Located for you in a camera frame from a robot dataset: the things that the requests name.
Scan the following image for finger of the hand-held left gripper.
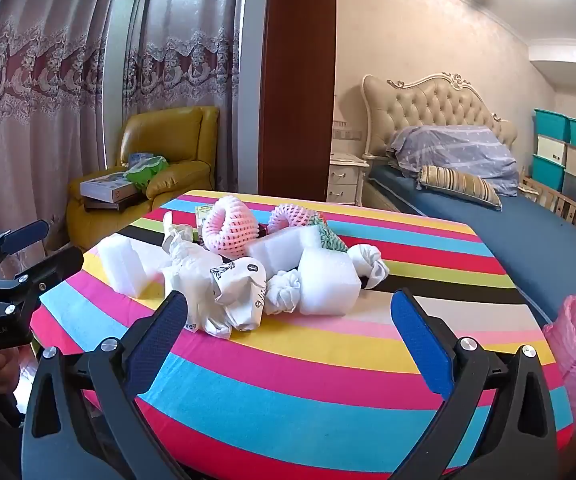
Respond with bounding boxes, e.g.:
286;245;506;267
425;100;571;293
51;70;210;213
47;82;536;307
0;220;50;268
0;247;85;311

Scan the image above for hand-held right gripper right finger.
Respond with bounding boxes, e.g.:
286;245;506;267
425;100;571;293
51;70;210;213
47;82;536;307
390;287;559;480

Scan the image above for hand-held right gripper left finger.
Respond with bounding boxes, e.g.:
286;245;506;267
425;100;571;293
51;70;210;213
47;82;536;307
20;290;191;480

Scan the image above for crushed white paper cup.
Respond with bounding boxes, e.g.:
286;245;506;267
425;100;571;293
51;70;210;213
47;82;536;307
223;256;268;333
160;247;234;338

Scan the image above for person's left hand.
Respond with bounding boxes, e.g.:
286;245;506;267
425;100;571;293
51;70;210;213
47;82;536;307
0;346;35;395

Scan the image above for brown flat book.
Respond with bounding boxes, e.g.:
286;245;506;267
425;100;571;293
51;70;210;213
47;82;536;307
84;196;134;212

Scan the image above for books on armchair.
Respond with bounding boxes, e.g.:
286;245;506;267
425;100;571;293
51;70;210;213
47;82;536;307
80;170;139;204

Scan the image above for rolled white foam sheet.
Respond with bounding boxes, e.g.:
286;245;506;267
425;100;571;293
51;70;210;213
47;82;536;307
298;246;374;317

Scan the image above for large pink foam fruit net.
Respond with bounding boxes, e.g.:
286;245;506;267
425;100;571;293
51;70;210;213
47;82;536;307
202;196;260;261

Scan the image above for pink lace patterned curtain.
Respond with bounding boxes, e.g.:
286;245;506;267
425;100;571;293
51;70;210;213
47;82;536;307
0;0;125;281
123;0;247;192

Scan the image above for striped colourful tablecloth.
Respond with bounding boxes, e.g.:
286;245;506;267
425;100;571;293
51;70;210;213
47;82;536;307
30;190;574;476

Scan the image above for green white foam net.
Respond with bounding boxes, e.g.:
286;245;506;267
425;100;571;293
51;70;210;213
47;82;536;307
313;212;350;253

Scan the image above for green plastic packet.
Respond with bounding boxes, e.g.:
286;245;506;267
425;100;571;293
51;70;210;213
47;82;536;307
123;152;170;192

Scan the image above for bed with blue sheet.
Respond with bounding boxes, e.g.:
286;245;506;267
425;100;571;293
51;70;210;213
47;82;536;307
363;165;576;322

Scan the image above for striped pillow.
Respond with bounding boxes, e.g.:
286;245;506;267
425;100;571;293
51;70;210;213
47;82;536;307
418;165;503;211

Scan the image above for small pink foam fruit net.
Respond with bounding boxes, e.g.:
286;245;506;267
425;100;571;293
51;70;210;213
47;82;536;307
268;204;325;233

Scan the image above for yellow leather armchair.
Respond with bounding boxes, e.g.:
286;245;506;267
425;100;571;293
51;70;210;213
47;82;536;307
65;106;220;252

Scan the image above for white nightstand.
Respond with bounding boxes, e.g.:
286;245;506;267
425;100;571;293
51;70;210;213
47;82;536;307
327;120;370;206

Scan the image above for folded grey-blue quilt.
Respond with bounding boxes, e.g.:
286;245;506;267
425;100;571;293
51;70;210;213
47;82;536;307
387;125;520;197

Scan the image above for stack of plastic storage boxes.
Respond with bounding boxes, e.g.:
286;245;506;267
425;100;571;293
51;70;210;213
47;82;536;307
532;108;576;213

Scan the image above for beige tufted headboard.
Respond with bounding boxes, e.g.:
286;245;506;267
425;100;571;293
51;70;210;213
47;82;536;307
361;72;518;161

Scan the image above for brown wooden wardrobe panel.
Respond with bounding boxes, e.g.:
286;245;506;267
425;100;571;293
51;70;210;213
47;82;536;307
258;0;338;203

